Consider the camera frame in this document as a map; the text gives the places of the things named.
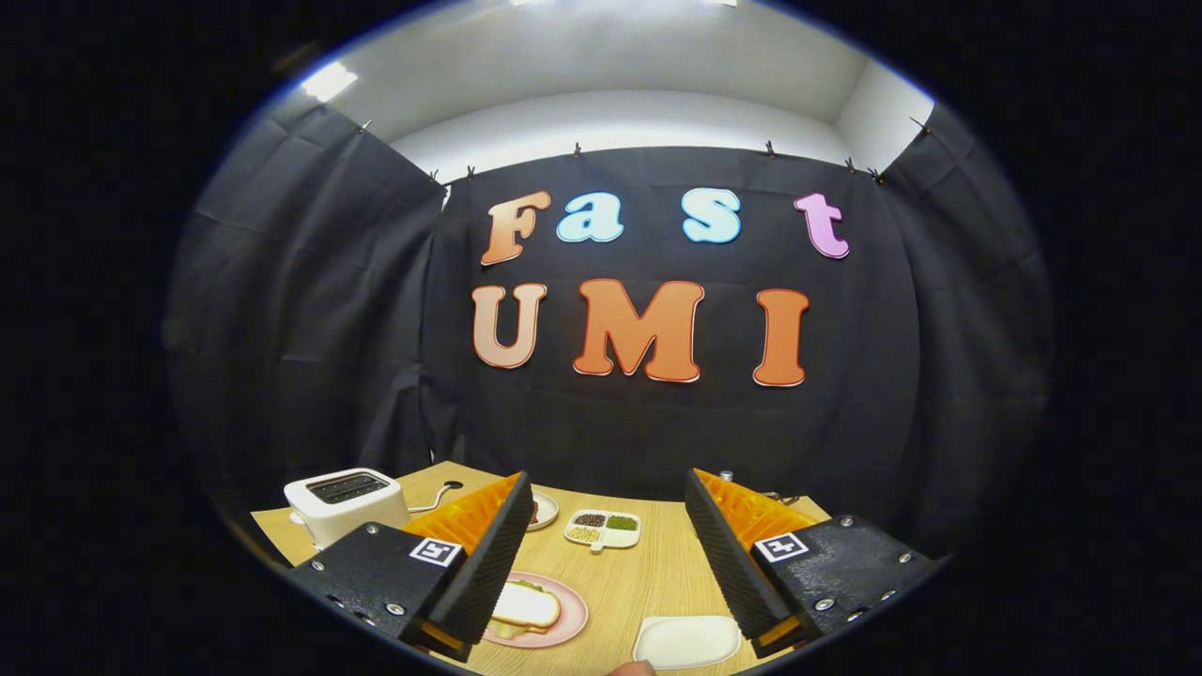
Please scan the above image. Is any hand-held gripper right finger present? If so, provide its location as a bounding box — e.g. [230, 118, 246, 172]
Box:
[684, 469, 945, 661]

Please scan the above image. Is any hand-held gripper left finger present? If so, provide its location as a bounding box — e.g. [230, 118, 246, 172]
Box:
[286, 471, 534, 663]

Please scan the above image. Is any bread slice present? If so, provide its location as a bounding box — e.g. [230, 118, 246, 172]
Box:
[490, 582, 562, 632]

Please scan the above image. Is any white rectangular plate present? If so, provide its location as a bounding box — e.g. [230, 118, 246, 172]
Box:
[632, 615, 743, 670]

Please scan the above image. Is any pink round plate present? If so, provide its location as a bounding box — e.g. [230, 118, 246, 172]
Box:
[481, 571, 590, 649]

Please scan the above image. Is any white divided dish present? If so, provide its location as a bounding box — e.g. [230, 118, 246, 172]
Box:
[563, 509, 642, 553]

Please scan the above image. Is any white toaster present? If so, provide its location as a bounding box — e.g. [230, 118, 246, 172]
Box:
[284, 468, 411, 551]

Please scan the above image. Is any black backdrop cloth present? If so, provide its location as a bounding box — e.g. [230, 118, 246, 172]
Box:
[160, 94, 1057, 564]

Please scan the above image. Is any row of cloth clips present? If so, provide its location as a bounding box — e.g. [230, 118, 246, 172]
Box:
[357, 117, 931, 186]

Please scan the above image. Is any small ceiling light panel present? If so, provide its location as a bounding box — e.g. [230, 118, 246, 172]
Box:
[300, 63, 360, 102]

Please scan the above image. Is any white toaster cable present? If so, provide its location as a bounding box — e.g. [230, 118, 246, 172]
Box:
[406, 483, 461, 515]

